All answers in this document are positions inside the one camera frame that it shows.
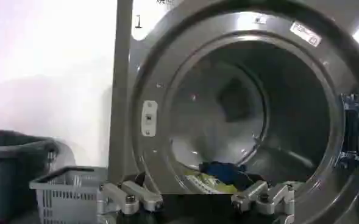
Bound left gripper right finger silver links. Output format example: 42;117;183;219
230;180;296;216

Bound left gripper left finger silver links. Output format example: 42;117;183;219
99;172;165;215

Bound blue garment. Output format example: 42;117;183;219
197;161;259;189

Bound yellow-green patterned garment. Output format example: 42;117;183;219
183;169;240;194

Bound grey plastic laundry basket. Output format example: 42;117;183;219
29;166;109;224

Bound grey dryer with round opening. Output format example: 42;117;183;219
108;0;359;224

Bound white door latch plate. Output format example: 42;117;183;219
141;100;158;138

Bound dark teal laundry basket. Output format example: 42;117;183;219
0;130;60;224

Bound white warning sticker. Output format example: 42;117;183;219
290;21;322;47

